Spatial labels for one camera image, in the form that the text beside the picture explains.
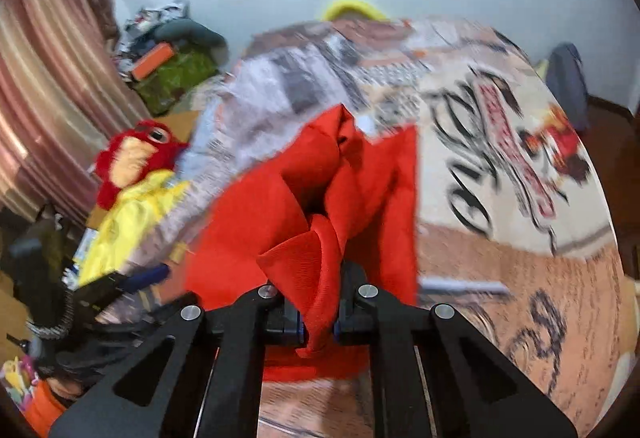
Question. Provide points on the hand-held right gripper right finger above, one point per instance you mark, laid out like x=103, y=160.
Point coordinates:
x=350, y=318

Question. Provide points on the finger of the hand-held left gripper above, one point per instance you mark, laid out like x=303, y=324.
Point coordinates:
x=145, y=275

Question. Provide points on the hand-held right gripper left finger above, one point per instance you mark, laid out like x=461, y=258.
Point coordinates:
x=280, y=313

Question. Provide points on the red garment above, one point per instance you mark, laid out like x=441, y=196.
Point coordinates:
x=370, y=198

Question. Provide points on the yellow cloth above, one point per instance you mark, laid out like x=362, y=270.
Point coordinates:
x=130, y=223

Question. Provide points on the red plush toy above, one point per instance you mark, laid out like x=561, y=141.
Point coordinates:
x=132, y=158

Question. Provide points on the orange cloth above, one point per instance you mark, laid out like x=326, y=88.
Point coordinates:
x=45, y=408

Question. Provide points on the printed blanket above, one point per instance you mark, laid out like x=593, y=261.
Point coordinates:
x=500, y=268

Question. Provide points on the green cloth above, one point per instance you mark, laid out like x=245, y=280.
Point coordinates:
x=175, y=78

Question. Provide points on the orange box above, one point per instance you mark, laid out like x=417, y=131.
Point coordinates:
x=152, y=61

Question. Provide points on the black white patterned cloth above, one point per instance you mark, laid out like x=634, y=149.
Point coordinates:
x=150, y=20

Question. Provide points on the yellow soft item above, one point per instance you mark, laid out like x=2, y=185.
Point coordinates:
x=350, y=8

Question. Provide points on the blue-grey backpack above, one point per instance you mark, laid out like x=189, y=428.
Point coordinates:
x=565, y=83

